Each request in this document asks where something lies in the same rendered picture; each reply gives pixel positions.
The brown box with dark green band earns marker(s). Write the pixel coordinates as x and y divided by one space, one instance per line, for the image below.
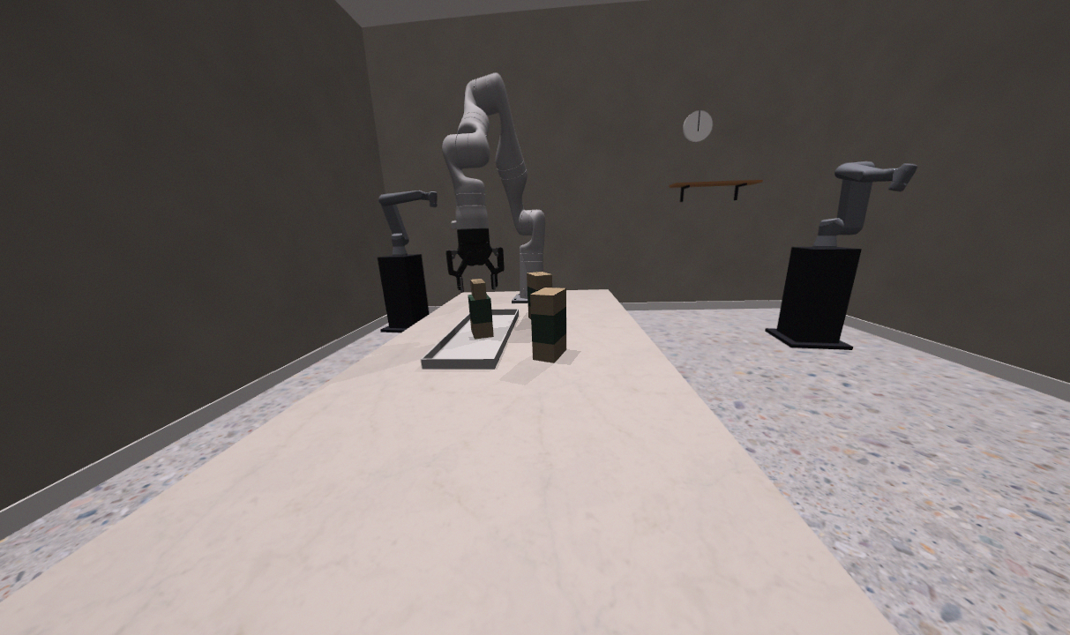
480 310
548 323
537 281

